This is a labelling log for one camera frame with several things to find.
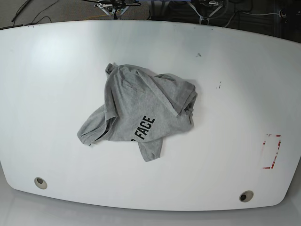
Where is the left table cable grommet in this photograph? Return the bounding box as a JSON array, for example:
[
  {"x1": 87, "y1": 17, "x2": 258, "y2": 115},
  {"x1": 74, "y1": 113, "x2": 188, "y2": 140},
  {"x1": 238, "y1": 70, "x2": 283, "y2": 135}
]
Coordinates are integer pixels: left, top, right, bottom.
[{"x1": 34, "y1": 177, "x2": 48, "y2": 190}]

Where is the right table cable grommet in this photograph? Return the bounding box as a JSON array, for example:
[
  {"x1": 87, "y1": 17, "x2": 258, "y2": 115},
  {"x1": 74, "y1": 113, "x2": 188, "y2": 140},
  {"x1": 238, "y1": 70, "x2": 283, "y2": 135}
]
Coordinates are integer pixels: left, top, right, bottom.
[{"x1": 239, "y1": 190, "x2": 254, "y2": 202}]

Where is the grey t-shirt with black lettering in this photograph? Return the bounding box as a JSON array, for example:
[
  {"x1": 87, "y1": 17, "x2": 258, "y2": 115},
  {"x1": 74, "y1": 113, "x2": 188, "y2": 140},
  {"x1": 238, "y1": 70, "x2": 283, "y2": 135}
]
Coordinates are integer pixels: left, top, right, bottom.
[{"x1": 77, "y1": 64, "x2": 197, "y2": 162}]

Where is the table cable grommet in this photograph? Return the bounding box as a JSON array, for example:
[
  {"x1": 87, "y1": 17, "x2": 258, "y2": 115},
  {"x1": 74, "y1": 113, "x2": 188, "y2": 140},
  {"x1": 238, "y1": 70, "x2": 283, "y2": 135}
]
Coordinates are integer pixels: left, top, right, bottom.
[
  {"x1": 239, "y1": 190, "x2": 254, "y2": 202},
  {"x1": 34, "y1": 177, "x2": 48, "y2": 190}
]

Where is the red tape rectangle marking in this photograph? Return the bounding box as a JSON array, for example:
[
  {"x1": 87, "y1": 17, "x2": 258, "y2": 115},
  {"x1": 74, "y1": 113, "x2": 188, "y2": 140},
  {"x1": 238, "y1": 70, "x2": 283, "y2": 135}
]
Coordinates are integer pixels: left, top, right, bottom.
[{"x1": 260, "y1": 134, "x2": 282, "y2": 170}]

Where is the yellow cable on floor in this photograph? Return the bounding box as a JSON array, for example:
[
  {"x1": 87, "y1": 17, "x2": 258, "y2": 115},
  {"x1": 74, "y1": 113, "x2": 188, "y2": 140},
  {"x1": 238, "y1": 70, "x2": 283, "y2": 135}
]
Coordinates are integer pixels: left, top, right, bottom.
[{"x1": 86, "y1": 9, "x2": 123, "y2": 21}]

